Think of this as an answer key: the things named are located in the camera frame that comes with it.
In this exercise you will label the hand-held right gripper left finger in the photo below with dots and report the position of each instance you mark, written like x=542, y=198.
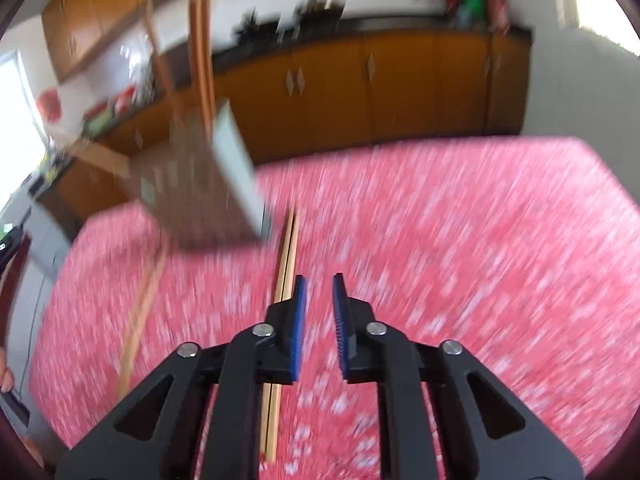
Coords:
x=295, y=335

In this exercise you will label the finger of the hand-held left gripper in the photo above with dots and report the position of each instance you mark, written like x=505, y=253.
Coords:
x=9, y=245

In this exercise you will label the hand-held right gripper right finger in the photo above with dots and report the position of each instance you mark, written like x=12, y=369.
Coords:
x=342, y=335

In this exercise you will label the perforated metal utensil holder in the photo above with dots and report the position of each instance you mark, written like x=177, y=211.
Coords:
x=200, y=200

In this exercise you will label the person's left hand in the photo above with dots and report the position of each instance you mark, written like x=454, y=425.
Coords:
x=6, y=372

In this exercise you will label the red floral tablecloth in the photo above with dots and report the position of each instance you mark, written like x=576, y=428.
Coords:
x=450, y=260

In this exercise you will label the small kitchen window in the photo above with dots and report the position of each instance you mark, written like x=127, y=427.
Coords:
x=17, y=110

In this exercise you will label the hanging red plastic bag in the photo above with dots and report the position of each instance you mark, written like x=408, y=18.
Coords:
x=49, y=105

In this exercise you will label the green basin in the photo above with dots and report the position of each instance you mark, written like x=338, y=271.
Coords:
x=100, y=119

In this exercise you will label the red and white bag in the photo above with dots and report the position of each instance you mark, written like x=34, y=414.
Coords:
x=125, y=99

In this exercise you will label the row of upper wooden cabinets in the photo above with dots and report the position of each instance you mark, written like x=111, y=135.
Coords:
x=90, y=10

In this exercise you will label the row of wooden cabinets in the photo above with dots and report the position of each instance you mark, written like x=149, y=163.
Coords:
x=400, y=85
x=90, y=10

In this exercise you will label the row of lower wooden cabinets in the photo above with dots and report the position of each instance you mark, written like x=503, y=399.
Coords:
x=400, y=85

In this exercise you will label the black wok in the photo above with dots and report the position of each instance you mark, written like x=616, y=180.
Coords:
x=255, y=25

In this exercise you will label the black kitchen countertop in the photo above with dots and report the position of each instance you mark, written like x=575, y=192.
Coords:
x=425, y=25

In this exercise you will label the pot with metal lid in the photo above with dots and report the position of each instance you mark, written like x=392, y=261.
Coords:
x=317, y=10

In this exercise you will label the green bottle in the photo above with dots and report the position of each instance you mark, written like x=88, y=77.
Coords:
x=472, y=10

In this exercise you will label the dark red bottle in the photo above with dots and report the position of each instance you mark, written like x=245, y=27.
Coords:
x=499, y=7

